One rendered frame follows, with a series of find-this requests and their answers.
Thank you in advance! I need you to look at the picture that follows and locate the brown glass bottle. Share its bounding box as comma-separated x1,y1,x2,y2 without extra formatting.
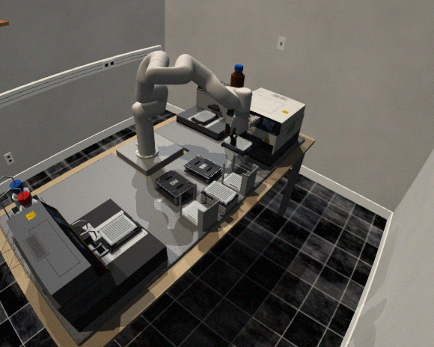
230,73,245,87

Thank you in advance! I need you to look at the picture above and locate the black lab instrument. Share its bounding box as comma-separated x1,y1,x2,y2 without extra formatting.
6,198,168,332

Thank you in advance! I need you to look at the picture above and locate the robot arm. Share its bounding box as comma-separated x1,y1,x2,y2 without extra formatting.
132,51,260,159

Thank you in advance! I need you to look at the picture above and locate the red bottle cap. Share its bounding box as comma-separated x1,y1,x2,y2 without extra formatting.
17,191,31,205

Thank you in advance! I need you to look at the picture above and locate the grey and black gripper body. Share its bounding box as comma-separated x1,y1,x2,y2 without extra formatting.
230,115,248,135

